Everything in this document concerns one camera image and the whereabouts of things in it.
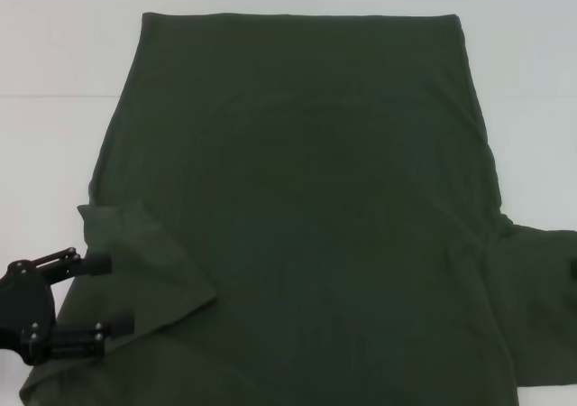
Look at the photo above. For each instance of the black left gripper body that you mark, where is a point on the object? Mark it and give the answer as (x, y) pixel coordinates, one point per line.
(24, 307)

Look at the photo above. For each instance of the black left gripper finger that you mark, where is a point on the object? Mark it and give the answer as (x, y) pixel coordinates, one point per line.
(119, 325)
(97, 264)

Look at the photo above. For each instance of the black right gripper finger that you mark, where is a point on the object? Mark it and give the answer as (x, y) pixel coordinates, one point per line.
(574, 270)

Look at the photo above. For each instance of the dark green t-shirt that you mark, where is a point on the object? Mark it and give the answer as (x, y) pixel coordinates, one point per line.
(288, 153)

